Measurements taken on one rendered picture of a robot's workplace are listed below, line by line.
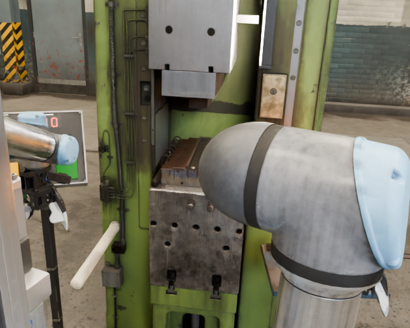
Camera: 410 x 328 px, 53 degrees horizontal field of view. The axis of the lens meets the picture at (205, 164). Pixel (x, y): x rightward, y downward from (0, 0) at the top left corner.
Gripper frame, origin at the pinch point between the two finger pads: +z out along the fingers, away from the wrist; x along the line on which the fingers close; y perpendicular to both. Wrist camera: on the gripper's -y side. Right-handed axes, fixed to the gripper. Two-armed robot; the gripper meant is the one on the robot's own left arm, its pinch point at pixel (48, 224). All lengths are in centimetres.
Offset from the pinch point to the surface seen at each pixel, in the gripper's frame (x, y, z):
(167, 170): 16, -49, -4
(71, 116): -17.2, -34.5, -24.7
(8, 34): -515, -482, -12
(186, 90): 23, -51, -36
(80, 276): -1.8, -14.8, 29.4
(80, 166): -9.5, -28.4, -8.0
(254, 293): 50, -73, 60
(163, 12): 14, -49, -63
